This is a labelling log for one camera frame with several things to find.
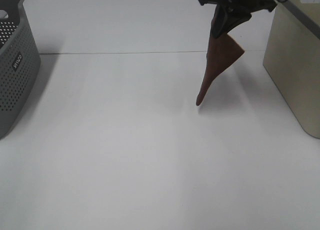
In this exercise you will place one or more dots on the beige storage box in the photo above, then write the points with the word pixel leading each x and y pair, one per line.
pixel 292 60

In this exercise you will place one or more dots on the brown towel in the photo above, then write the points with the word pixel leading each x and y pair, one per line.
pixel 222 52

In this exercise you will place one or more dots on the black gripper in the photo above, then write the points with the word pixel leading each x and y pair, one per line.
pixel 229 14

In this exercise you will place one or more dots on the grey perforated plastic basket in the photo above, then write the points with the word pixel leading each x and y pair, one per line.
pixel 19 63

